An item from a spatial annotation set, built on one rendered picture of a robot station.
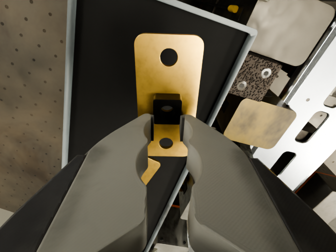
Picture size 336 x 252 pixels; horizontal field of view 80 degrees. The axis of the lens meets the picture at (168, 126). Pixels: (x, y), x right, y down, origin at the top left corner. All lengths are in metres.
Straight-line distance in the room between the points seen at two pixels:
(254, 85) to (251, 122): 0.07
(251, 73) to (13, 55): 0.69
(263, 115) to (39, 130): 0.77
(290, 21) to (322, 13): 0.03
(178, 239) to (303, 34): 0.52
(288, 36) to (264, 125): 0.12
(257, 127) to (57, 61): 0.60
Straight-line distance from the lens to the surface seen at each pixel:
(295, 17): 0.29
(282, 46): 0.29
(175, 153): 0.15
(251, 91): 0.27
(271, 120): 0.33
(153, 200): 0.28
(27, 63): 0.78
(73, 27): 0.18
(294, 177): 0.57
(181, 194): 0.42
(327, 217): 0.69
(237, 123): 0.32
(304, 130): 0.51
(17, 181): 1.15
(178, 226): 0.63
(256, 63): 0.26
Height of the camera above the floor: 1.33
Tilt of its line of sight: 57 degrees down
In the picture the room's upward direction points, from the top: 179 degrees clockwise
